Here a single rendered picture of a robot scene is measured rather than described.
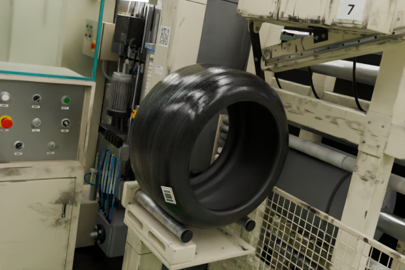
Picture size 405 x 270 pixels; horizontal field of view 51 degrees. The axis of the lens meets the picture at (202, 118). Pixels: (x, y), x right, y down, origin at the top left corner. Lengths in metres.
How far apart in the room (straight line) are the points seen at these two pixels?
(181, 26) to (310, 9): 0.47
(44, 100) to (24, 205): 0.44
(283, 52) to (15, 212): 1.26
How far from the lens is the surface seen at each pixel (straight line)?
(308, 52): 1.63
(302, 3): 1.51
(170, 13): 1.66
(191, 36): 1.66
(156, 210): 1.55
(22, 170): 1.88
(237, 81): 1.35
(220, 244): 1.64
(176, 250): 1.43
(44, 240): 2.05
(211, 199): 1.69
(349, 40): 1.53
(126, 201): 1.68
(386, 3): 1.41
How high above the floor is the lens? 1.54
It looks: 11 degrees down
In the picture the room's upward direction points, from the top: 10 degrees clockwise
